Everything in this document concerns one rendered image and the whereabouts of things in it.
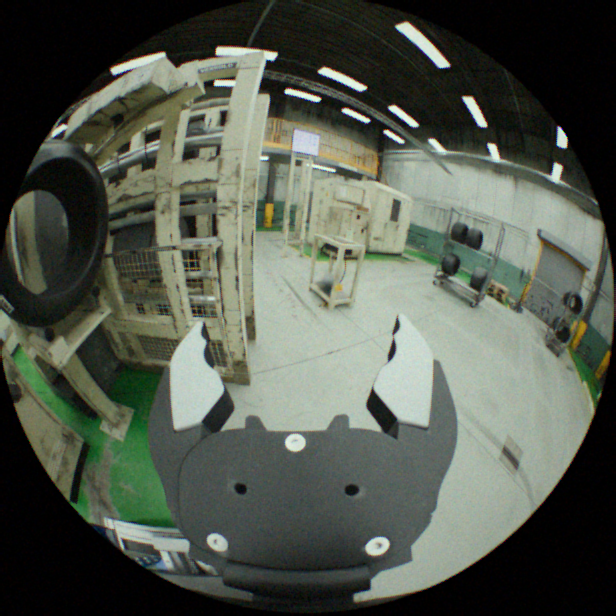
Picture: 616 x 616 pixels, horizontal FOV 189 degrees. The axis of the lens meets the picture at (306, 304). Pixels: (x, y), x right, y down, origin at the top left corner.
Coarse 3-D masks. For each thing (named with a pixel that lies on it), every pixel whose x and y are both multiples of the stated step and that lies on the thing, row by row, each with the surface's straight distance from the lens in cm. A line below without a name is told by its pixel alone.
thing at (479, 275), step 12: (456, 228) 469; (468, 228) 504; (504, 228) 483; (444, 240) 474; (456, 240) 476; (468, 240) 458; (480, 240) 508; (480, 252) 460; (444, 264) 471; (456, 264) 523; (492, 264) 439; (444, 276) 534; (480, 276) 445; (456, 288) 462; (480, 288) 453; (480, 300) 468
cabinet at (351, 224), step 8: (328, 208) 473; (336, 208) 446; (344, 208) 433; (328, 216) 469; (336, 216) 442; (344, 216) 435; (352, 216) 449; (360, 216) 465; (368, 216) 484; (328, 224) 467; (336, 224) 440; (344, 224) 437; (352, 224) 452; (360, 224) 469; (368, 224) 488; (328, 232) 465; (336, 232) 438; (344, 232) 441; (352, 232) 456; (360, 232) 473; (352, 240) 458; (360, 240) 479; (328, 256) 466; (336, 256) 444; (352, 256) 476
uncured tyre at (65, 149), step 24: (48, 144) 83; (72, 144) 88; (48, 168) 106; (72, 168) 103; (96, 168) 89; (24, 192) 105; (72, 192) 112; (96, 192) 87; (72, 216) 112; (96, 216) 102; (72, 240) 111; (96, 240) 86; (0, 264) 70; (72, 264) 110; (96, 264) 85; (0, 288) 71; (24, 288) 71; (48, 288) 105; (72, 288) 78; (24, 312) 72; (48, 312) 74
